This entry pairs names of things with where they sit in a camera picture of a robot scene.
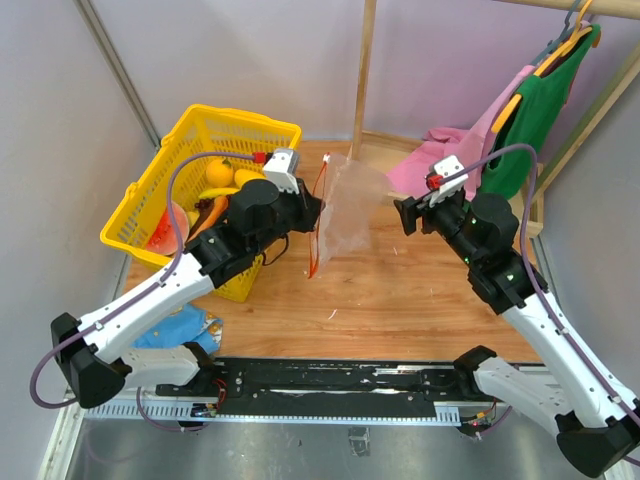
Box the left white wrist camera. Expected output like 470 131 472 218
263 148 300 194

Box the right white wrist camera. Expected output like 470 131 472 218
425 155 469 207

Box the blue patterned cloth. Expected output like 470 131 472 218
132 304 224 355

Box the green shirt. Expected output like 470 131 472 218
477 24 601 199

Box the yellow mango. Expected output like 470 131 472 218
234 169 266 189

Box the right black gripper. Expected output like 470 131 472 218
393 185 482 269

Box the grey hanger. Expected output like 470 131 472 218
529 0 591 66

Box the wooden clothes rack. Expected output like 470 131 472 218
337 0 640 239

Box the yellow plastic basket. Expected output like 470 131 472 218
100 104 302 303

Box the watermelon slice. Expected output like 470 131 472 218
145 202 190 256

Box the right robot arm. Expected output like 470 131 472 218
394 192 639 478

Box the dark red grape bunch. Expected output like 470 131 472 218
194 198 214 211

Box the clear zip top bag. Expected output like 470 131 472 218
308 153 390 278

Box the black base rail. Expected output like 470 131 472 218
151 357 502 432

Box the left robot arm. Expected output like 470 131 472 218
51 180 323 409

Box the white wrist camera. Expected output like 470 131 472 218
263 148 300 194
425 155 469 207

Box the orange fruit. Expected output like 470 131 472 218
205 158 235 188

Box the pink shirt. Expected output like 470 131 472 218
387 65 535 198

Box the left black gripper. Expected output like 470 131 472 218
251 176 327 257

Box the yellow banana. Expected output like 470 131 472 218
198 187 239 200

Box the yellow hanger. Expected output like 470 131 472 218
491 21 593 134

